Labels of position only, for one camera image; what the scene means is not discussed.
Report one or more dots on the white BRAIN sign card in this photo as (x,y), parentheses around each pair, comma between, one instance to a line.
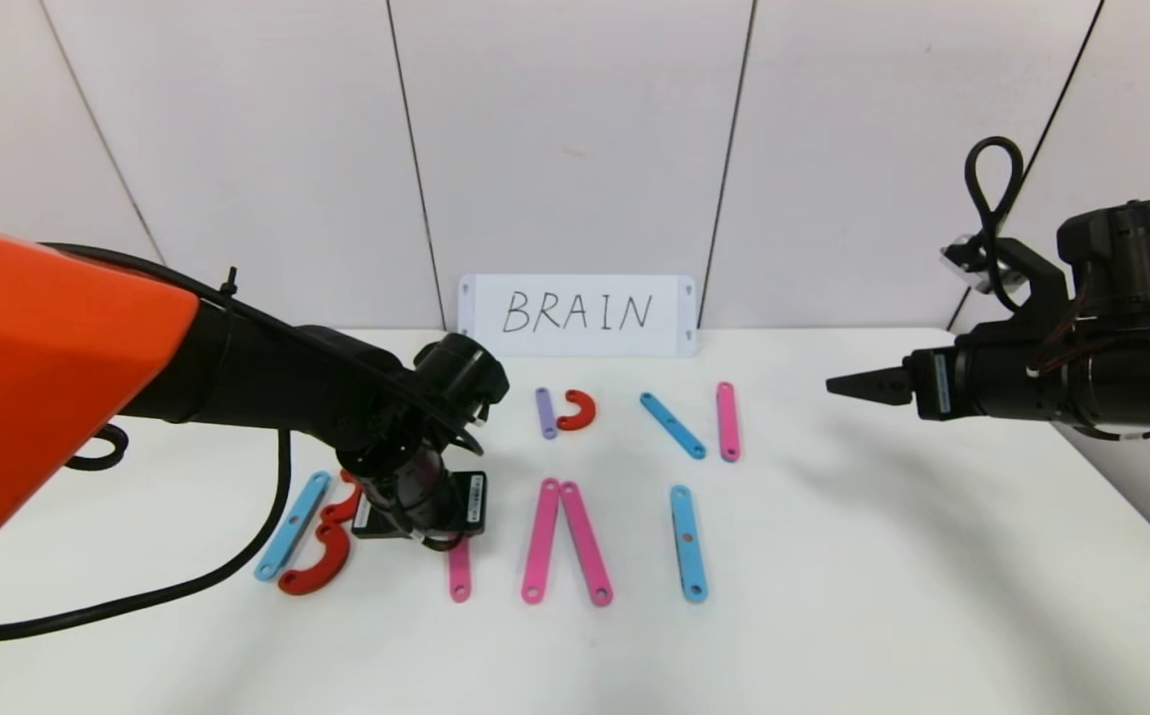
(575,338)

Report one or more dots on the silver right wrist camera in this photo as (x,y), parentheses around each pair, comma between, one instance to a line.
(967,268)

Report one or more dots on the blue strip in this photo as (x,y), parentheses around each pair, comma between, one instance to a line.
(292,526)
(672,425)
(687,541)

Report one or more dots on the short purple strip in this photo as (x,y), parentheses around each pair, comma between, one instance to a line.
(545,413)

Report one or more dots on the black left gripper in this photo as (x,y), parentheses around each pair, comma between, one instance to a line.
(456,501)

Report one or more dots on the black right camera bracket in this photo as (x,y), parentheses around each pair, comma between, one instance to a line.
(1037,283)

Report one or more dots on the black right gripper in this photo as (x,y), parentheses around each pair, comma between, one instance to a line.
(935,385)

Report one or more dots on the large red arc piece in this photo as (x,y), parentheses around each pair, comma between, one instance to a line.
(322,571)
(349,501)

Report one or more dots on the small red arc piece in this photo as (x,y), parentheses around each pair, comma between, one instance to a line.
(585,412)

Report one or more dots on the pink strip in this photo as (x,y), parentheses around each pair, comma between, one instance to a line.
(541,541)
(727,422)
(586,544)
(459,581)

